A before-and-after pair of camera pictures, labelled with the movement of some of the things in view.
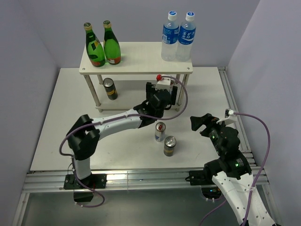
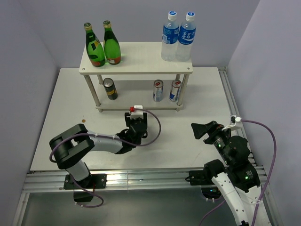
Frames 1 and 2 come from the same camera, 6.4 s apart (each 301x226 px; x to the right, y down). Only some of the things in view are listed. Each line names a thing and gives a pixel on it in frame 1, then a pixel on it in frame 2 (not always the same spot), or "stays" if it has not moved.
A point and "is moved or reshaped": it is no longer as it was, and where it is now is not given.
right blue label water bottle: x=186 y=37 stays
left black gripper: x=150 y=91 → x=128 y=120
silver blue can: x=160 y=127 is moved or reshaped
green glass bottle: x=112 y=47 stays
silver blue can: x=172 y=83 is moved or reshaped
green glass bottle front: x=95 y=51 stays
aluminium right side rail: x=232 y=106 stays
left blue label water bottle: x=170 y=37 stays
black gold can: x=110 y=88 stays
